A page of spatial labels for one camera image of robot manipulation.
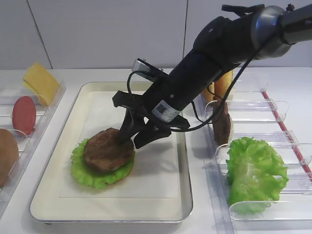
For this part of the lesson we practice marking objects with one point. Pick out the clear plastic left rack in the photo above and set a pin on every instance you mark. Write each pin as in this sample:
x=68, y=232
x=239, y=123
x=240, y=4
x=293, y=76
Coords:
x=27, y=144

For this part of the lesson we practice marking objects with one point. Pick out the brown meat patty in rack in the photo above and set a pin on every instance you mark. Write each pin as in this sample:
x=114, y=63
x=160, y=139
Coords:
x=221, y=123

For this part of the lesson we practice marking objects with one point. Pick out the brown meat patty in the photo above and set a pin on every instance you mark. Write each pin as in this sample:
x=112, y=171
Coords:
x=102, y=152
x=221, y=123

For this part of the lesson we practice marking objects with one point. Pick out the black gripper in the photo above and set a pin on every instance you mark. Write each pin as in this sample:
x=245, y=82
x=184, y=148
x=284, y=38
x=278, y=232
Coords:
x=133, y=122

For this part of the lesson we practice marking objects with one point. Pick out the brown bun top in rack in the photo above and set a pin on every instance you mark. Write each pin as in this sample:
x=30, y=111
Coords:
x=9, y=154

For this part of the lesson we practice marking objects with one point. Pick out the metal tray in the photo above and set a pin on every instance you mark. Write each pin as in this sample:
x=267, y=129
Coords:
x=157, y=190

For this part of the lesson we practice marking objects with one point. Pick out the green lettuce on tray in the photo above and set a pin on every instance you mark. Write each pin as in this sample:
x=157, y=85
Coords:
x=84, y=175

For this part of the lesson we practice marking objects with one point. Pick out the golden bun half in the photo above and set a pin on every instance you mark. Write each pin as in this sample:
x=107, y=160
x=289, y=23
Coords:
x=208, y=92
x=222, y=84

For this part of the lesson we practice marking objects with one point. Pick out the red tomato slice in rack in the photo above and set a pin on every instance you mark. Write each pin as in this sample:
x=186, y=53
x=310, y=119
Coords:
x=24, y=115

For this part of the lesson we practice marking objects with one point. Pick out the clear plastic right rack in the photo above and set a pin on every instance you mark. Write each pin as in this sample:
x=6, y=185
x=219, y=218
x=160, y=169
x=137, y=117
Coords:
x=249, y=106

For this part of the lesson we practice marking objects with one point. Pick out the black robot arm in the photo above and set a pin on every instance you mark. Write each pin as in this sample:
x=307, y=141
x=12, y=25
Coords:
x=259, y=32

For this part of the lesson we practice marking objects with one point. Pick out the red rail strip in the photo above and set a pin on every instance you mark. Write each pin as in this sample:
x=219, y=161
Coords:
x=295, y=148

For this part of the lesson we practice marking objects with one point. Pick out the green lettuce leaf in rack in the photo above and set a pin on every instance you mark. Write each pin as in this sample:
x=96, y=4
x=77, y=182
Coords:
x=256, y=174

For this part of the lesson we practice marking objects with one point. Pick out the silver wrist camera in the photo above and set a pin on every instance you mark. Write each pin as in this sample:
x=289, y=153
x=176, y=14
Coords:
x=151, y=72

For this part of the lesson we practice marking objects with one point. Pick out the yellow cheese slice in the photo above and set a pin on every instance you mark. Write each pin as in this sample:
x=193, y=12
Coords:
x=38, y=80

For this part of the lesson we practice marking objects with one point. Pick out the clear plastic rack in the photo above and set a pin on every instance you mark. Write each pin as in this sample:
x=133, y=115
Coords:
x=249, y=106
x=27, y=144

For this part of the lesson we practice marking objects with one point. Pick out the golden bun half left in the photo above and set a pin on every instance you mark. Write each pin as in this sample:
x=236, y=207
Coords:
x=208, y=92

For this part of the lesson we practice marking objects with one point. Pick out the golden bun half right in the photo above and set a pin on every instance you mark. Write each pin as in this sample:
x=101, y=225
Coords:
x=222, y=84

